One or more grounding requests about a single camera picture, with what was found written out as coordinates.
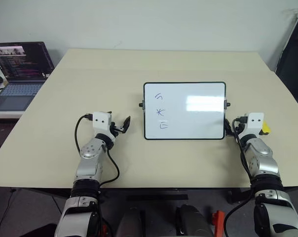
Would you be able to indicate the red-orange bracket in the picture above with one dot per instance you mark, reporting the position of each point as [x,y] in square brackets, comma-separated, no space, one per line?
[218,219]

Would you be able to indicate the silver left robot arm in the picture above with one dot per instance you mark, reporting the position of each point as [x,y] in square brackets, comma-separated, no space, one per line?
[89,151]

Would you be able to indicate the black framed panel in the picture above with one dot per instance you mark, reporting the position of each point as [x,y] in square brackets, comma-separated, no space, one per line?
[293,61]

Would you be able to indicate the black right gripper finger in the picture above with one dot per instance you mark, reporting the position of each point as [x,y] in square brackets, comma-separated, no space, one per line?
[227,127]

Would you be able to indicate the grey open laptop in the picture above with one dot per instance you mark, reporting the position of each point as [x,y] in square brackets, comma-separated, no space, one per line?
[18,74]

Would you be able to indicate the black-framed small whiteboard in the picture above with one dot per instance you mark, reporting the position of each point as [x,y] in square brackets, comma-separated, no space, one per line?
[183,111]

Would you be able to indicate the black table leg foot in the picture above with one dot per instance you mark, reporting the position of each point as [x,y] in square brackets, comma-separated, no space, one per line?
[235,196]

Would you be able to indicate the dark grey rounded shape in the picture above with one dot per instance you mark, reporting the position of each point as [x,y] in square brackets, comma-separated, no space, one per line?
[193,222]

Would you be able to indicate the black bar under table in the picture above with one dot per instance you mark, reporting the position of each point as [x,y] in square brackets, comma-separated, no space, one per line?
[157,197]

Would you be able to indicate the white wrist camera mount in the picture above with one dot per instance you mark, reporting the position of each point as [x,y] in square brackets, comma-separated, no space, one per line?
[254,123]
[102,122]

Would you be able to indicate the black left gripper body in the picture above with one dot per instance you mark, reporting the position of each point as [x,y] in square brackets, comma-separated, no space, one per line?
[114,129]

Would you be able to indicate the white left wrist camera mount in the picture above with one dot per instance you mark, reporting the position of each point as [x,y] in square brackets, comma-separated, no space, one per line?
[102,122]

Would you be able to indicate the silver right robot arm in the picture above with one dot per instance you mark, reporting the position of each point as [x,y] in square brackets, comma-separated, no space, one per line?
[262,151]

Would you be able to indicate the yellow and black eraser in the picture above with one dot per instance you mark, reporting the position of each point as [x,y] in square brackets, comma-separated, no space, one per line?
[266,129]

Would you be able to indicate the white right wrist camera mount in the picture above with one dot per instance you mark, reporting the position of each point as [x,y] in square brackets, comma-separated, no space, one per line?
[254,123]

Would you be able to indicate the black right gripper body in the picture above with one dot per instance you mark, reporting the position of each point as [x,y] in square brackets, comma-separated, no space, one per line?
[239,129]

